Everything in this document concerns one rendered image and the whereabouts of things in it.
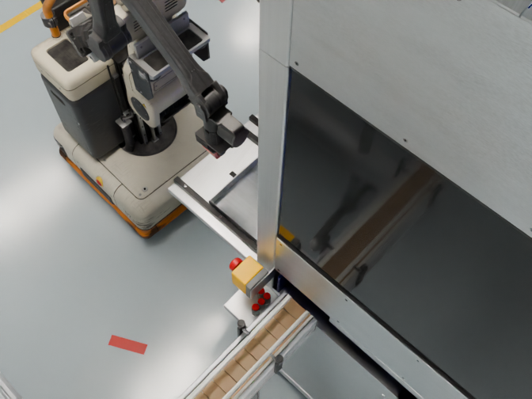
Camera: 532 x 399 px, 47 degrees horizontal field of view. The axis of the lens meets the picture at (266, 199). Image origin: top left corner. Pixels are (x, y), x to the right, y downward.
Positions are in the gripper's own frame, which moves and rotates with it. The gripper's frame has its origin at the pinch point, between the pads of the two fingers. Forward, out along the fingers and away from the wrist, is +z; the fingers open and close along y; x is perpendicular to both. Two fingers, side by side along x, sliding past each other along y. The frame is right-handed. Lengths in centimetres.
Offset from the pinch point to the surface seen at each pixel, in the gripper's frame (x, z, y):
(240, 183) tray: 6.3, 19.9, 1.9
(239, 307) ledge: -23.2, 20.8, 30.3
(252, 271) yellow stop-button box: -17.4, 5.7, 30.0
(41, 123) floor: 0, 106, -137
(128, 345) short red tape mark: -45, 108, -17
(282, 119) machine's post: -13, -58, 34
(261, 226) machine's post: -12.4, -11.0, 28.8
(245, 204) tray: 1.8, 20.1, 8.4
